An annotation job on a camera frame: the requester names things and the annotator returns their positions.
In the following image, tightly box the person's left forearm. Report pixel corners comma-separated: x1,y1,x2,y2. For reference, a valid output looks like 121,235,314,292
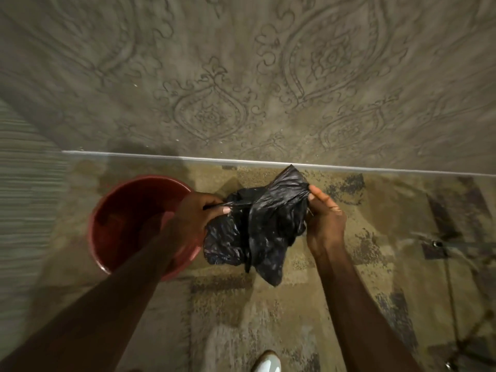
0,235,183,372

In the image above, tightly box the person's right forearm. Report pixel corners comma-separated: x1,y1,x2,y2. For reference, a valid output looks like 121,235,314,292
312,244,424,372

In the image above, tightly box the person's left hand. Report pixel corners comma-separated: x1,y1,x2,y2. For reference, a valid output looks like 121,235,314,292
167,191,233,261

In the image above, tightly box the black metal stand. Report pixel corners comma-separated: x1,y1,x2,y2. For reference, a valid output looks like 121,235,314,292
412,230,496,371

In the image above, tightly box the grey damask patterned rug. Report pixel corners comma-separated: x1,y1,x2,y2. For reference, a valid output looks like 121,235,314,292
0,0,496,175

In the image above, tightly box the red plastic basin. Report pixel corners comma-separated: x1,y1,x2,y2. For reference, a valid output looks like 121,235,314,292
88,174,206,282

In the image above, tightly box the white shoe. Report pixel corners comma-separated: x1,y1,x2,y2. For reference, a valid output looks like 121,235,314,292
251,350,282,372

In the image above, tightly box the grey striped mat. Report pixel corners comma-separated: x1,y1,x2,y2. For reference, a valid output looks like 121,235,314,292
0,97,74,353

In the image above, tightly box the brown abstract patterned rug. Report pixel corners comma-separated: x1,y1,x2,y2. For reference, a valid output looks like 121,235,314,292
35,154,496,372

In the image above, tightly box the person's right hand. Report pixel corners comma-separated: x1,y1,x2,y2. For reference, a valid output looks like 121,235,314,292
304,184,348,262

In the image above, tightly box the black plastic bag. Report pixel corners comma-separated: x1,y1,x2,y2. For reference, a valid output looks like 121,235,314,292
202,165,311,288

